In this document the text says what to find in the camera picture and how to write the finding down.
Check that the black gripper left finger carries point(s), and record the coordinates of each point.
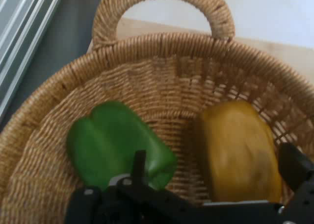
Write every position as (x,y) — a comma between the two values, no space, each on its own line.
(152,204)

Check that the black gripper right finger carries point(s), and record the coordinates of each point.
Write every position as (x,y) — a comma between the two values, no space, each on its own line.
(300,175)

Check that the yellow bell pepper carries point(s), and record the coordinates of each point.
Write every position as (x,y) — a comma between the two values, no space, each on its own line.
(240,150)

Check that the green bell pepper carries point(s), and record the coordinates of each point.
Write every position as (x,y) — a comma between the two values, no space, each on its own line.
(110,145)

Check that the aluminium frame rail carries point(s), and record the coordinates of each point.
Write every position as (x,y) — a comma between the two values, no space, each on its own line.
(22,37)

